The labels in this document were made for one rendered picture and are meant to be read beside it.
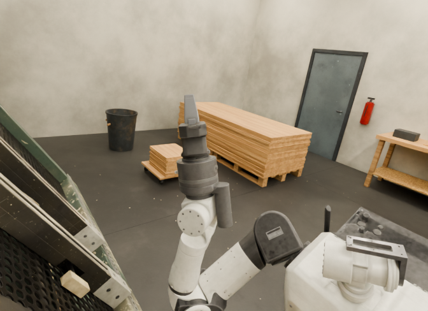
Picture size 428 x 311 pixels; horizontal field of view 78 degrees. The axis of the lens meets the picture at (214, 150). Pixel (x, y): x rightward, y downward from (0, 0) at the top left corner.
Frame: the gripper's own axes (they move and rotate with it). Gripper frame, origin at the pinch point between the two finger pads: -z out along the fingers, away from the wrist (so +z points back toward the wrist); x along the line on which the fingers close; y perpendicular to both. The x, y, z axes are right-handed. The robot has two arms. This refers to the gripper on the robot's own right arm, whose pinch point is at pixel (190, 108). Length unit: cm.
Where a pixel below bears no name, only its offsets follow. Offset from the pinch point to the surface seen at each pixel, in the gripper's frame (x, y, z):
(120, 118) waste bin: -388, 121, 7
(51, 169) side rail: -103, 87, 28
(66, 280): -7, 36, 40
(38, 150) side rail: -98, 89, 15
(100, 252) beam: -49, 45, 56
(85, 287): -9, 34, 45
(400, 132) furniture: -337, -319, 72
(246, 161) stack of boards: -341, -73, 91
